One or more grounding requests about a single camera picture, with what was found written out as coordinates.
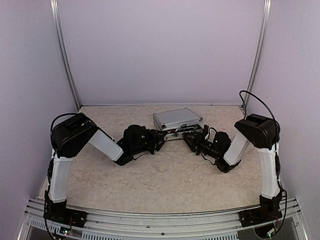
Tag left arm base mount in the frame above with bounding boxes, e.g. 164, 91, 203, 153
43, 207, 88, 228

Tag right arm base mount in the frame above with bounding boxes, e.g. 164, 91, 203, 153
238, 207, 263, 228

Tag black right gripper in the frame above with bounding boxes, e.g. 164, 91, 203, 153
182, 132, 221, 160

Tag aluminium poker set case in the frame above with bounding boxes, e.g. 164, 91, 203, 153
153, 107, 203, 141

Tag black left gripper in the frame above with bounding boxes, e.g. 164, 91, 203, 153
131, 128, 168, 155

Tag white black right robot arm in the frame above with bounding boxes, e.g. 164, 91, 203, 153
182, 94, 288, 226

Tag right aluminium frame post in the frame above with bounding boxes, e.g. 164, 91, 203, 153
247, 0, 272, 93

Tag front aluminium rail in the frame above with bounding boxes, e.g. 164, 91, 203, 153
15, 198, 310, 240

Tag aluminium frame post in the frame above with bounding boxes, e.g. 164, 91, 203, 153
50, 0, 82, 111
247, 0, 272, 93

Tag left aluminium frame post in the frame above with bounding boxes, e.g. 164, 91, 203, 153
50, 0, 82, 111

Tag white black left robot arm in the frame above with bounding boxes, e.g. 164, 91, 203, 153
44, 113, 166, 223

